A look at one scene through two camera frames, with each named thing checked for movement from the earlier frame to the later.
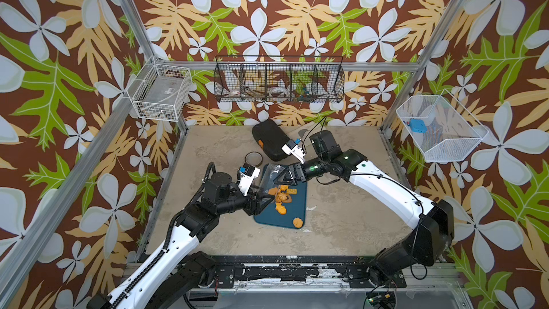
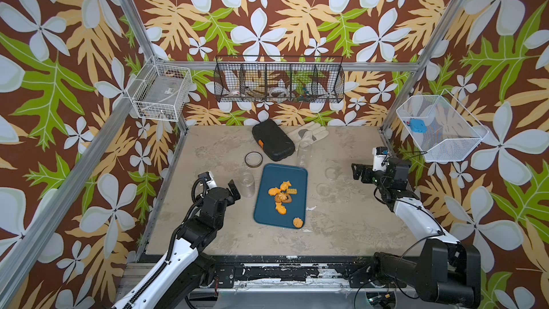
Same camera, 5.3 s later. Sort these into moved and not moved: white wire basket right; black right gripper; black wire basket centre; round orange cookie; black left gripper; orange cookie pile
Moved: black right gripper; black left gripper
Not moved: orange cookie pile; white wire basket right; round orange cookie; black wire basket centre
